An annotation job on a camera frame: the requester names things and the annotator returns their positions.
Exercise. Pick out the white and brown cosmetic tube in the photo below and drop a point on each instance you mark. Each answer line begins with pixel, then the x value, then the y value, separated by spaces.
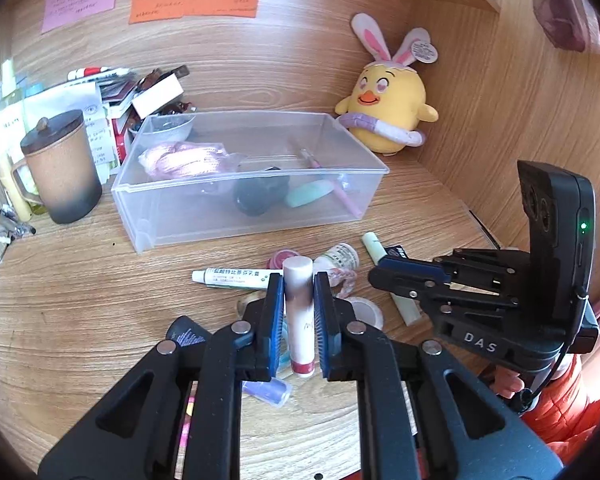
pixel 300 280

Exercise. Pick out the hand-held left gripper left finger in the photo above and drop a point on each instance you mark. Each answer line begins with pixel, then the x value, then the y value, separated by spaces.
pixel 277 310

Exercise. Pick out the pink round compact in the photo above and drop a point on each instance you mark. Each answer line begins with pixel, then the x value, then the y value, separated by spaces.
pixel 280 258

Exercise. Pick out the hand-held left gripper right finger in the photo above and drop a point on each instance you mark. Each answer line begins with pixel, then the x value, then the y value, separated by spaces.
pixel 321 310

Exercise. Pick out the small white labelled bottle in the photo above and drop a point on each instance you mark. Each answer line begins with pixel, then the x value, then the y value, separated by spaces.
pixel 340 256

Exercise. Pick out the white ointment tube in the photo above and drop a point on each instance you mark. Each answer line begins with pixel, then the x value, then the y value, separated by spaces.
pixel 230 276

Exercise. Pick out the clear plastic storage box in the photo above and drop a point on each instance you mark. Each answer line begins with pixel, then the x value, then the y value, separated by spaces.
pixel 190 220

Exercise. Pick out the small clear bowl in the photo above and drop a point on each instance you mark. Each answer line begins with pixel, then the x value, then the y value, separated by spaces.
pixel 167 132

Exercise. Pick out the pale green tube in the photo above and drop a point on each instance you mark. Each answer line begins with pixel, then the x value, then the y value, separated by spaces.
pixel 372 247

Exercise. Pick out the black sachet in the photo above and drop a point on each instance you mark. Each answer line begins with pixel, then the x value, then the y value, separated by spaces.
pixel 187 332

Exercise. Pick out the dusty pink cloth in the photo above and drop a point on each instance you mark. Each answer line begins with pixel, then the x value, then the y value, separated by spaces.
pixel 565 15

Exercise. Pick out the stack of books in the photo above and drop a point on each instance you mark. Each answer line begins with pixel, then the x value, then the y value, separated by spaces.
pixel 122 95

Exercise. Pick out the red and white marker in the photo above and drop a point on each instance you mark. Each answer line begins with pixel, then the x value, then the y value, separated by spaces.
pixel 92 73

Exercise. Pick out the thin grey pen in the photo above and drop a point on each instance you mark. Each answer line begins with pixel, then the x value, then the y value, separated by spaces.
pixel 310 157

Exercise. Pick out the black card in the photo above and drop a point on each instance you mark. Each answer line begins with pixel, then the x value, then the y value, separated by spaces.
pixel 397 251

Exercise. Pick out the pink knitted pouch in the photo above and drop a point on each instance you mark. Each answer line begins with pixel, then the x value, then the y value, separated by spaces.
pixel 180 160

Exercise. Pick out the orange paper note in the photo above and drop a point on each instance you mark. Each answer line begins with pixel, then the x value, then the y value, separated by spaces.
pixel 195 4

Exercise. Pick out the brown lidded mug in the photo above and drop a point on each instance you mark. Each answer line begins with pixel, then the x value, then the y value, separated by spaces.
pixel 65 170

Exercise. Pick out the small teal bottle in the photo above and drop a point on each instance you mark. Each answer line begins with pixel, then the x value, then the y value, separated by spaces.
pixel 307 193

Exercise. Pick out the person's right forearm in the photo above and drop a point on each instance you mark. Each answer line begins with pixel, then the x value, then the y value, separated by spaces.
pixel 580 410

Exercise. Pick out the small purple bottle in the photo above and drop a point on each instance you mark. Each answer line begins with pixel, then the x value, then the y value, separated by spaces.
pixel 267 390

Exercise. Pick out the person's right hand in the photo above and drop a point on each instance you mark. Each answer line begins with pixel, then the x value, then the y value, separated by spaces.
pixel 507 382

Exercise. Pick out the yellow-green spray bottle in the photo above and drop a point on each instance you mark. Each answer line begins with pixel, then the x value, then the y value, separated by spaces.
pixel 8 82

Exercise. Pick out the dark glass bottle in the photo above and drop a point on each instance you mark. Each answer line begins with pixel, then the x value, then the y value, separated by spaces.
pixel 260 192

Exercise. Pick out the white paper leaflets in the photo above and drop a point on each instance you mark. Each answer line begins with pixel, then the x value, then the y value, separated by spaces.
pixel 55 100

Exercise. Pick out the white cardboard box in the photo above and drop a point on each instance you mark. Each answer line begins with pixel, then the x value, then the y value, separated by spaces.
pixel 157 92

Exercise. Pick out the yellow chick plush toy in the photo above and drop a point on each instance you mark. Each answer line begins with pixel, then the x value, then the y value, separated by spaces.
pixel 390 95

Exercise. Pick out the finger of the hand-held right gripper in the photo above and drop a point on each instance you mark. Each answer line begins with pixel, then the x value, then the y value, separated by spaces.
pixel 395 282
pixel 415 267

